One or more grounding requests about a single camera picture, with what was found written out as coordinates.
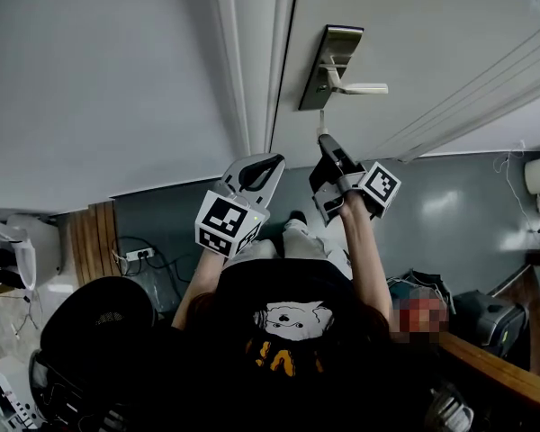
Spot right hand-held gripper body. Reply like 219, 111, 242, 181
309, 148, 402, 227

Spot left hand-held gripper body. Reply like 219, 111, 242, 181
193, 152, 287, 259

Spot silver door lock plate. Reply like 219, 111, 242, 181
298, 23, 365, 112

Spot person's right forearm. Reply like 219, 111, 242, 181
338, 191, 393, 332

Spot person's left forearm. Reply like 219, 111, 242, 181
170, 245, 229, 331

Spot white door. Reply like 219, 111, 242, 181
269, 0, 540, 164

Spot person's grey trousers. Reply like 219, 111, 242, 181
227, 217, 343, 272

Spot white power strip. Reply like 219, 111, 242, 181
125, 247, 157, 263

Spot person's black printed t-shirt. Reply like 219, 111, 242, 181
161, 257, 433, 432

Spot wooden slatted panel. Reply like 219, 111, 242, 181
68, 200, 123, 287

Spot black office chair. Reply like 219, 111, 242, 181
29, 275, 159, 422

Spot wooden table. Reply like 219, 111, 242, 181
434, 248, 540, 412

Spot white sneaker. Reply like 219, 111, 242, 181
424, 382, 476, 432

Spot white box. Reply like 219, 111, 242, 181
0, 356, 44, 432

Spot silver door lever handle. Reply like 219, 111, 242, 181
319, 63, 390, 96

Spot black power cable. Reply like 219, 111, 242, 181
112, 235, 194, 301

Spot white door frame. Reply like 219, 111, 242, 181
206, 0, 301, 157

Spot thin white cable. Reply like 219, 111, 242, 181
492, 140, 540, 236

